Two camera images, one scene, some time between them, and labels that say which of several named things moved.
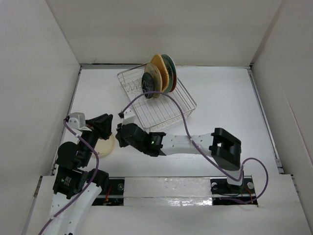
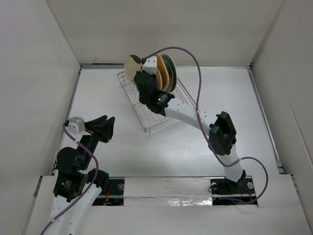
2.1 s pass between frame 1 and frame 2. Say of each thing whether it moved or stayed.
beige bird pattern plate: stayed
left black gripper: stayed
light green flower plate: stayed
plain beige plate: moved
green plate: stayed
